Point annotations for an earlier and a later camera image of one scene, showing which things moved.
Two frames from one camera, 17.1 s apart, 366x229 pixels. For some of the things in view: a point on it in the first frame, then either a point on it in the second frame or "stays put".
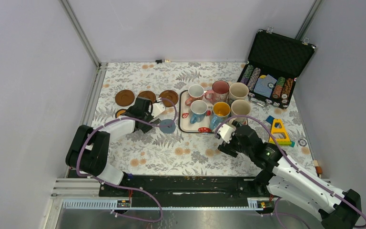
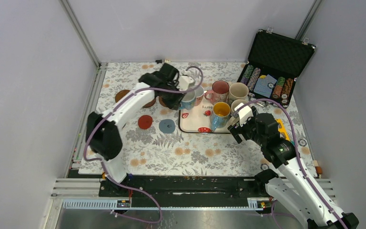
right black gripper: x=229 y=148 → x=236 y=129
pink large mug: x=219 y=93 stays put
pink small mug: x=195 y=93 stays put
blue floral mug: x=198 y=109 → x=188 y=102
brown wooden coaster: x=125 y=98 stays put
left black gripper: x=155 y=121 → x=175 y=104
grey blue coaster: x=167 y=130 stays put
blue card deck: x=261 y=86 stays put
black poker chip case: x=276 y=58 stays put
